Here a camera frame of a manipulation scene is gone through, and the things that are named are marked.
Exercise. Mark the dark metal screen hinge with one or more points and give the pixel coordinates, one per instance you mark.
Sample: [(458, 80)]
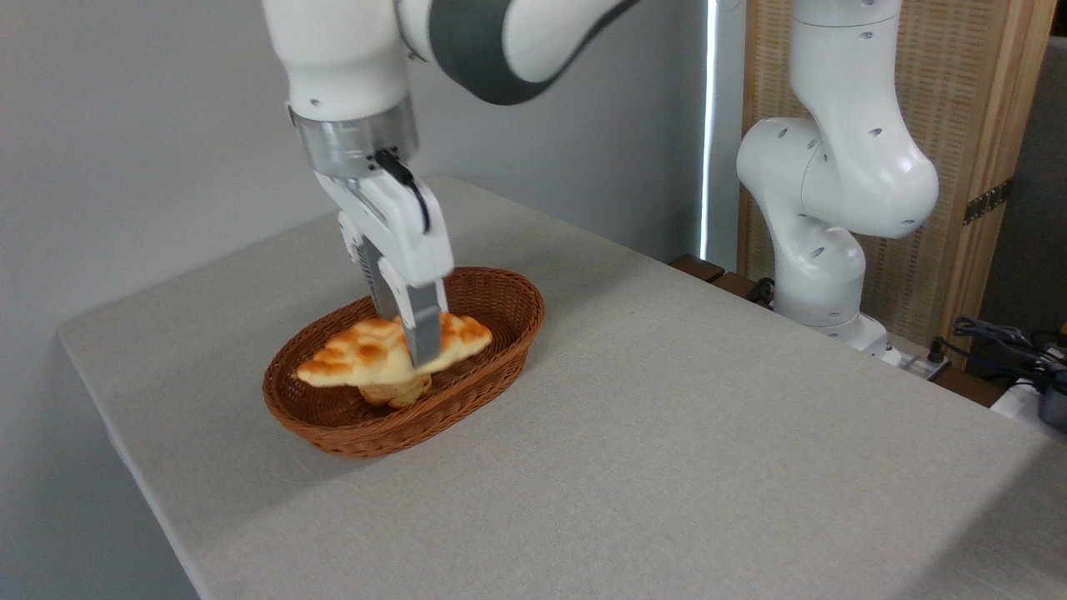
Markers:
[(988, 201)]

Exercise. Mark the wooden rattan folding screen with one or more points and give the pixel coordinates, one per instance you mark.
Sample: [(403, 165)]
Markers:
[(959, 83)]

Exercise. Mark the grey tablecloth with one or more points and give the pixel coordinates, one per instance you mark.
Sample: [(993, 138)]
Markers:
[(667, 417)]

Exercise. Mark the brown wicker oval basket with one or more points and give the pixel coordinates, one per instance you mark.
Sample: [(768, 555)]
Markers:
[(333, 433)]

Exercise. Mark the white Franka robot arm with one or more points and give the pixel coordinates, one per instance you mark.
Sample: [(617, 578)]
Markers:
[(834, 167)]

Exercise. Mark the braided golden bread loaf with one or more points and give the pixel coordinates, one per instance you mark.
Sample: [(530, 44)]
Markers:
[(367, 354)]

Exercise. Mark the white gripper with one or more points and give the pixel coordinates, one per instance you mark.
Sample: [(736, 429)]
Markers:
[(400, 229)]

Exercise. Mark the round pale bread roll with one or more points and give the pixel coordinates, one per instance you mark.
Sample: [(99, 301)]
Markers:
[(398, 393)]

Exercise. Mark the black power plug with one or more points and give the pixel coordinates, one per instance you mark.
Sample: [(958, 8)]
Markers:
[(937, 350)]

